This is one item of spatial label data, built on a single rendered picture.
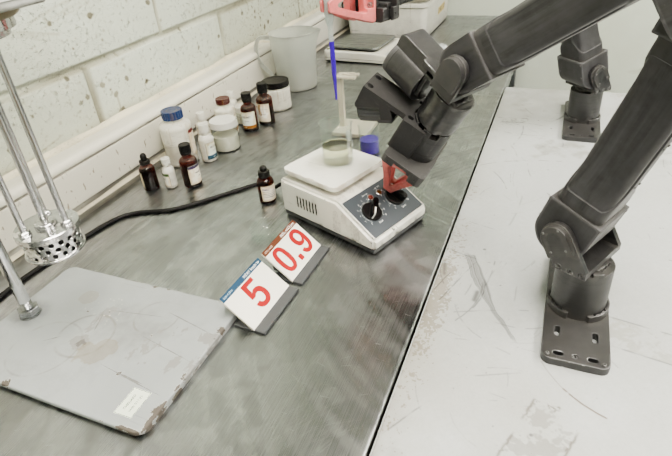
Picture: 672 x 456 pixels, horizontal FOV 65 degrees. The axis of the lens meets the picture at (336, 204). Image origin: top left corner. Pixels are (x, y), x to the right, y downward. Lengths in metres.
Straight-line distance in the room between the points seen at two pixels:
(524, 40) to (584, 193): 0.17
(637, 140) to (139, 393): 0.57
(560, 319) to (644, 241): 0.23
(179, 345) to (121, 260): 0.24
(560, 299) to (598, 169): 0.17
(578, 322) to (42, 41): 0.91
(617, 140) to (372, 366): 0.35
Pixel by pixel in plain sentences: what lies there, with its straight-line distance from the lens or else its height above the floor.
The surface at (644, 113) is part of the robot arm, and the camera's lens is 0.56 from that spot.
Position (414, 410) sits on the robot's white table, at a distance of 0.59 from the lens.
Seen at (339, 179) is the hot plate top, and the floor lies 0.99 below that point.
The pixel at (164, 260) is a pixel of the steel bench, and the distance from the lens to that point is 0.85.
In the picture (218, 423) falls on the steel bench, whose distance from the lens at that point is 0.60.
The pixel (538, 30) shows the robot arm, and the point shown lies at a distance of 0.58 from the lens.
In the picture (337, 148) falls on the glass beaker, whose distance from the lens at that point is 0.81.
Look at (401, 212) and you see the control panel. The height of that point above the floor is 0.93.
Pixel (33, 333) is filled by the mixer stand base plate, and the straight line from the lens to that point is 0.79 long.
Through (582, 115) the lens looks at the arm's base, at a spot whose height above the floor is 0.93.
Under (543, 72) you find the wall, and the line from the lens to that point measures 2.26.
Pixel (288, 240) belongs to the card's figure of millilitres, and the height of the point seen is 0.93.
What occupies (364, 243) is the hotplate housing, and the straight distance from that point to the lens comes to 0.77.
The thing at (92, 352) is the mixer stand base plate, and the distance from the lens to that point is 0.72.
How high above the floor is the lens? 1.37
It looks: 31 degrees down
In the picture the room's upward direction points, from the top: 5 degrees counter-clockwise
